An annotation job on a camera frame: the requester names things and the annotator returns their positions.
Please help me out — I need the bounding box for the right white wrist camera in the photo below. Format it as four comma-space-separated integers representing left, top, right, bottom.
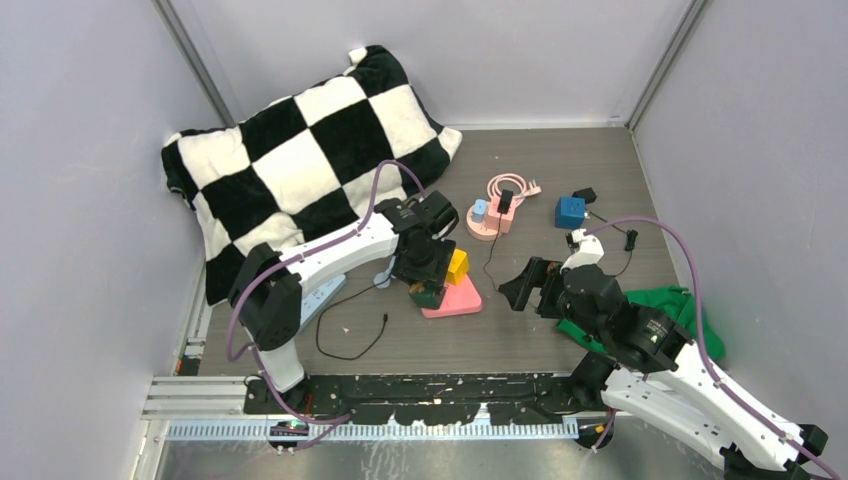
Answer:
561, 229, 604, 271

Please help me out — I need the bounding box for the light blue plug adapter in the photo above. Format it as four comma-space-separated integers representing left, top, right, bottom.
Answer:
471, 199, 489, 224

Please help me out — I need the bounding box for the light blue power strip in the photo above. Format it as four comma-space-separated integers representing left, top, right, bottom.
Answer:
298, 261, 399, 333

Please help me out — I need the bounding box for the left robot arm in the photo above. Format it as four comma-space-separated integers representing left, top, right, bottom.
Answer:
228, 191, 459, 414

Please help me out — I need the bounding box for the pink cube socket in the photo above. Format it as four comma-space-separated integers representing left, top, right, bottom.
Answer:
484, 196, 517, 234

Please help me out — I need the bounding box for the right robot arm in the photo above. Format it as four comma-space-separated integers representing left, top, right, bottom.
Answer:
498, 257, 828, 479

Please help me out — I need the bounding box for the yellow cube socket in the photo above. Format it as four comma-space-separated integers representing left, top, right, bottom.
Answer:
445, 248, 470, 286

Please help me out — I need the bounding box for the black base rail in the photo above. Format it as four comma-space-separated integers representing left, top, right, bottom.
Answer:
280, 373, 610, 426

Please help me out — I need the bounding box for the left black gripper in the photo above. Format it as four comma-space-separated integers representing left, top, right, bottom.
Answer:
395, 233, 455, 293

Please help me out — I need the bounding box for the dark green cube socket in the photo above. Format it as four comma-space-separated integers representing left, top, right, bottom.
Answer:
409, 284, 446, 310

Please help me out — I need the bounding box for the blue cube socket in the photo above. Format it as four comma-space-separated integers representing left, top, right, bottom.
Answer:
554, 196, 587, 230

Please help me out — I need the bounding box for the pink round power strip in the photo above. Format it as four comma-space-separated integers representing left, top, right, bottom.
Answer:
465, 173, 542, 242

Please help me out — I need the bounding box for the black white checkered pillow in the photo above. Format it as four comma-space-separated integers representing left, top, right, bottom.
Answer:
160, 45, 463, 306

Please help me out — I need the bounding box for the green cloth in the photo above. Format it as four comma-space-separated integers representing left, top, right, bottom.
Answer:
556, 285, 726, 361

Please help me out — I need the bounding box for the pink triangular power strip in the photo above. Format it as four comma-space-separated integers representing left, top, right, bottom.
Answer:
420, 275, 483, 319

